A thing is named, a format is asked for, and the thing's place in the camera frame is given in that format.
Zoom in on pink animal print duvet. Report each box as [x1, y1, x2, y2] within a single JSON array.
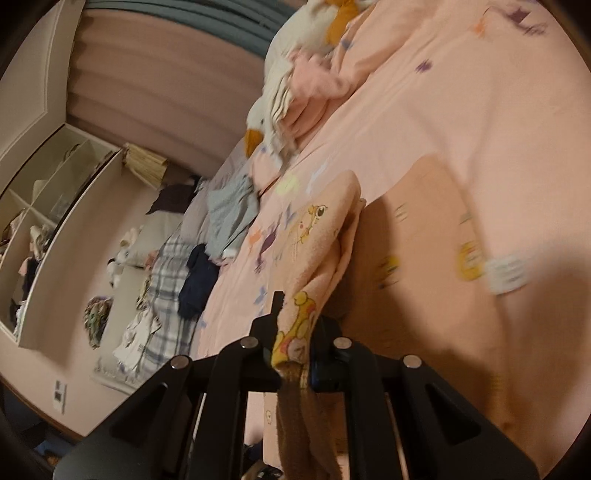
[[196, 0, 591, 480]]

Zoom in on grey garment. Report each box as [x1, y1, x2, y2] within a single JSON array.
[[207, 178, 260, 259]]

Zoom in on white wall shelf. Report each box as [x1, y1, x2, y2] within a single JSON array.
[[0, 122, 129, 352]]

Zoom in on yellow striped hanging cloth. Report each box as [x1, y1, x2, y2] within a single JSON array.
[[122, 143, 168, 188]]

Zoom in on dark navy garment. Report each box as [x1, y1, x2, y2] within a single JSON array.
[[178, 244, 221, 320]]

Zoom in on pink folded garment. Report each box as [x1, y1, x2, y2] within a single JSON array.
[[285, 50, 357, 139]]

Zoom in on teal curtain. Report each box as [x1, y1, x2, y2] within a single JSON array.
[[83, 0, 306, 41]]

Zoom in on pink curtain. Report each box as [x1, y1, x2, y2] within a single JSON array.
[[65, 9, 279, 182]]

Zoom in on floral cloth pile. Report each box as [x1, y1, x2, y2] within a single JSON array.
[[83, 296, 115, 350]]

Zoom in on dark brown pillow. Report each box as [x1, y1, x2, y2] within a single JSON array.
[[147, 184, 200, 216]]

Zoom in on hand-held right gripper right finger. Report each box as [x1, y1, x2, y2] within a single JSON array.
[[308, 318, 539, 480]]

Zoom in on white panelled cabinet door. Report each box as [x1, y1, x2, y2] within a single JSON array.
[[0, 0, 88, 163]]

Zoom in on white goose plush toy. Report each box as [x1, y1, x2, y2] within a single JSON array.
[[244, 0, 375, 158]]

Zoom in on grey plaid blanket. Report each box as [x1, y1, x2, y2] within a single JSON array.
[[92, 235, 200, 384]]

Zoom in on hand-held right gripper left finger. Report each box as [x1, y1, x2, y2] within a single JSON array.
[[53, 292, 286, 480]]

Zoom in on white folded clothes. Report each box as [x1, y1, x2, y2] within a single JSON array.
[[113, 308, 162, 371]]

